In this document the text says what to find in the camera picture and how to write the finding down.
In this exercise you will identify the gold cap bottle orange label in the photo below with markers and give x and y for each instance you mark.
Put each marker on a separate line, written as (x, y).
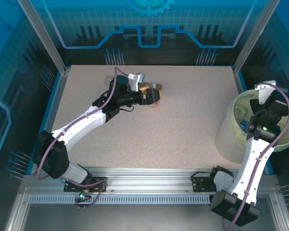
(160, 86)

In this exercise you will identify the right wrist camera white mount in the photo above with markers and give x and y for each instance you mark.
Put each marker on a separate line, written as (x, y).
(265, 92)

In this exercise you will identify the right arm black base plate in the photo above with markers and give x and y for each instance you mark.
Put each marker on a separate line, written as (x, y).
(198, 184)

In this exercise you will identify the pale green plastic bin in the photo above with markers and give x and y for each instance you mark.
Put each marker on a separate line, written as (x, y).
(228, 146)

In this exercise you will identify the aluminium frame side rail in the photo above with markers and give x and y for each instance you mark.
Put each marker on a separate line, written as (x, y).
(280, 211)
(15, 213)

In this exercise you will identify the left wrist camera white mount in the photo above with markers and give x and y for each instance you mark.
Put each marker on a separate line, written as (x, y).
(135, 83)

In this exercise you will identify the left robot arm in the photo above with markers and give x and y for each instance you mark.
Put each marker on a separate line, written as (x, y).
(74, 127)

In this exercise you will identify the aluminium frame post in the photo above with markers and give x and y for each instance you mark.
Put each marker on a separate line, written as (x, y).
(47, 41)
(255, 36)

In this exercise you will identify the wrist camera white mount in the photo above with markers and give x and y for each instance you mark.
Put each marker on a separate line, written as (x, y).
(265, 92)
(135, 83)

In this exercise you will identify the aluminium mounting beam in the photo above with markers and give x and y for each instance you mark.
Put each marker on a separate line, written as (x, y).
(147, 180)

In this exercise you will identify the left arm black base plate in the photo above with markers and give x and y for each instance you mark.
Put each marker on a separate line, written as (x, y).
(98, 181)

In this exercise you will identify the small green lit circuit board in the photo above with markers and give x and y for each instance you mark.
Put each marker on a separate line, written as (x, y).
(81, 196)

